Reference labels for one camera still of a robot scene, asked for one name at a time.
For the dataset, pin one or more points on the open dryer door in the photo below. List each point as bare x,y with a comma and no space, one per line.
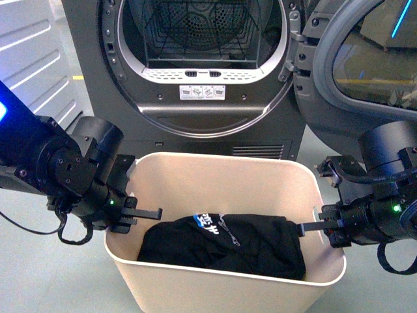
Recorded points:
356,69

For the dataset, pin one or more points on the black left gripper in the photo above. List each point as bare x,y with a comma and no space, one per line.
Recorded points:
106,203

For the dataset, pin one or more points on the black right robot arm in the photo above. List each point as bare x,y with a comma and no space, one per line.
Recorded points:
385,143

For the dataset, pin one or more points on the white appliance side panel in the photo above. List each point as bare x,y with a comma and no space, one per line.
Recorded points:
33,61

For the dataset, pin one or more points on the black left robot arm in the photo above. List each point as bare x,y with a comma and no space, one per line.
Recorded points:
81,173

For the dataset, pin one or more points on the beige plastic laundry hamper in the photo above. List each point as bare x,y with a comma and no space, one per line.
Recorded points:
184,184

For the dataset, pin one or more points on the black printed t-shirt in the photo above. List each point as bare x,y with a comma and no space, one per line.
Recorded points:
241,243

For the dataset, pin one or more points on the wire drying rack in drum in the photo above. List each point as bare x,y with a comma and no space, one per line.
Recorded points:
197,33

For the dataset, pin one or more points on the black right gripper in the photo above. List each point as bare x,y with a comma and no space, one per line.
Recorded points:
375,207

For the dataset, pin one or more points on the dark grey tumble dryer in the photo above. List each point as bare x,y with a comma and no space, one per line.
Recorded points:
209,77

